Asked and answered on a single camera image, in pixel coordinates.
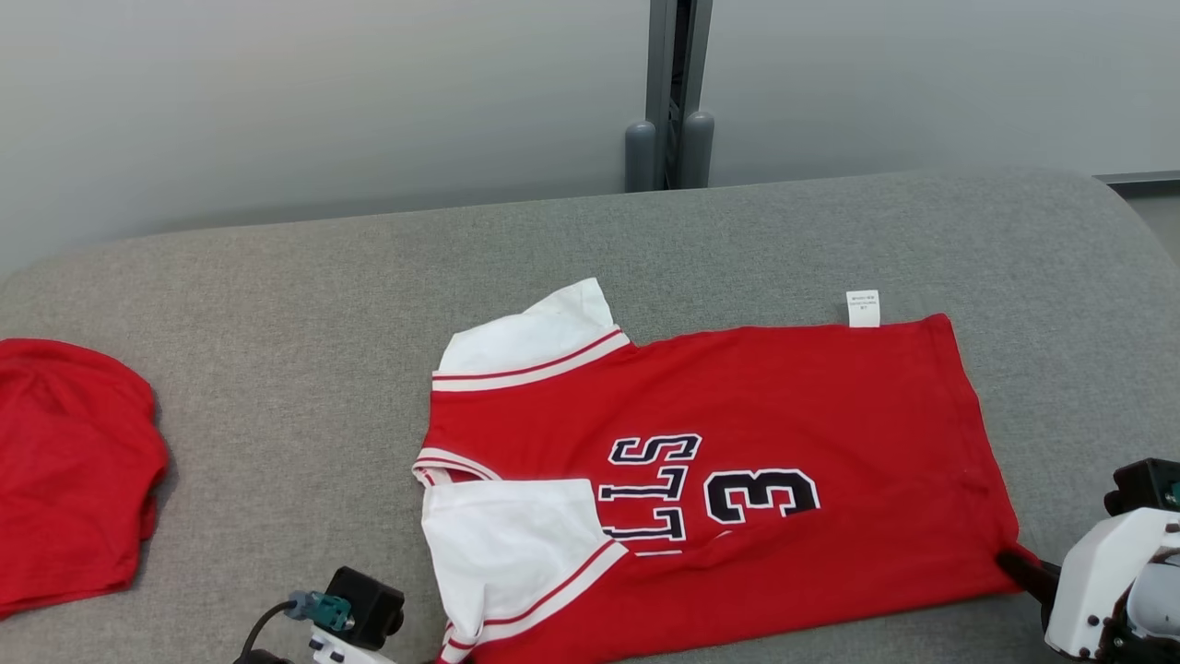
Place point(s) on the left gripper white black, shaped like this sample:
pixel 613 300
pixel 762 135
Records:
pixel 346 650

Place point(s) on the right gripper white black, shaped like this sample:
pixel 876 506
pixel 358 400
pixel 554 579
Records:
pixel 1097 581

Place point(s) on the red white basketball jersey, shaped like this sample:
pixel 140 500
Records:
pixel 830 406

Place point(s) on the red shorts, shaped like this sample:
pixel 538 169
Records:
pixel 64 470

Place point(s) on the dark grey baseboard strip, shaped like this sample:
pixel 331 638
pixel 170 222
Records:
pixel 1138 180

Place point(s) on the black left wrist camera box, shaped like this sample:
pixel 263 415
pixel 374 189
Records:
pixel 373 604

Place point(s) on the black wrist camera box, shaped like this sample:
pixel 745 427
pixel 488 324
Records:
pixel 373 604
pixel 1143 484

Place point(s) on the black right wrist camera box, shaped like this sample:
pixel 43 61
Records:
pixel 1143 484

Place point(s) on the grey metal partition post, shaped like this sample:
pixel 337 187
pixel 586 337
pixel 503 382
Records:
pixel 698 74
pixel 656 74

